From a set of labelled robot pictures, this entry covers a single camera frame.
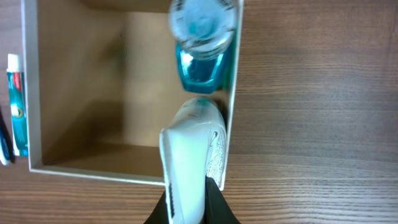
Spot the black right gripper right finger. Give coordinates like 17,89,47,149
205,177,240,224

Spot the teal toothpaste tube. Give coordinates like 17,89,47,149
7,54,29,157

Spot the white lotion tube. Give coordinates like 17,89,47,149
159,97,228,223

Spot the white cardboard box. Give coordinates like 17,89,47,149
21,0,244,192

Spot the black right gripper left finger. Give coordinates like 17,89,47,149
144,192,169,224

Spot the blue mouthwash bottle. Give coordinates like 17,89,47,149
169,0,238,94

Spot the blue white toothbrush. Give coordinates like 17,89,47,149
1,113,15,166

